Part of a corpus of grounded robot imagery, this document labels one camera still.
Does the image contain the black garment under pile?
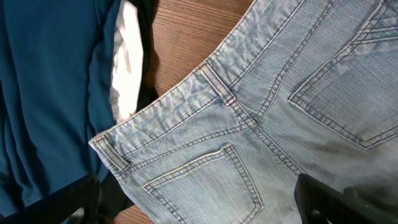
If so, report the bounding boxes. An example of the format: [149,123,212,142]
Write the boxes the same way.
[99,0,160,220]

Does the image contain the light blue denim shorts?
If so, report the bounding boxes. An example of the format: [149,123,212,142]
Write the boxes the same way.
[90,0,397,223]

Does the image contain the white garment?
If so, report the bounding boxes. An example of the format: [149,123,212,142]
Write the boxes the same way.
[109,1,144,123]

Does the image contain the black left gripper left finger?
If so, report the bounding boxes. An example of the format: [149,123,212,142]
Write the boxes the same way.
[1,174,101,224]

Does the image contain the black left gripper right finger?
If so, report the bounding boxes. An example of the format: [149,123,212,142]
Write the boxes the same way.
[294,174,397,224]

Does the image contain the blue shirt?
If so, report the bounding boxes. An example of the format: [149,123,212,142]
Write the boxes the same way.
[1,0,120,216]

